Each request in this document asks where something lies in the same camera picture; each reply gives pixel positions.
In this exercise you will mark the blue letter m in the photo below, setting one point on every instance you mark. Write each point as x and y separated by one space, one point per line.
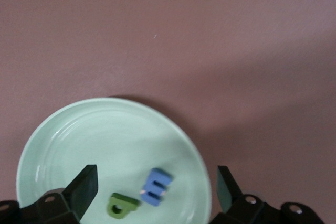
157 174

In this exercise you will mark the brown table cover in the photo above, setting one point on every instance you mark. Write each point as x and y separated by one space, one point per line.
168 37

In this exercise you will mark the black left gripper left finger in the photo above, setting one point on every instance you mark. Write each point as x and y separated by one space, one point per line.
78 195

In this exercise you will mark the green plate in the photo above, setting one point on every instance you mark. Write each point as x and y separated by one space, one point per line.
105 142

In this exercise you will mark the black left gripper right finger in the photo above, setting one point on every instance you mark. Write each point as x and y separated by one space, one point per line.
236 208

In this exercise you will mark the green letter b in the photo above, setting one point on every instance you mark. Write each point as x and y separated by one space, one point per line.
128 202

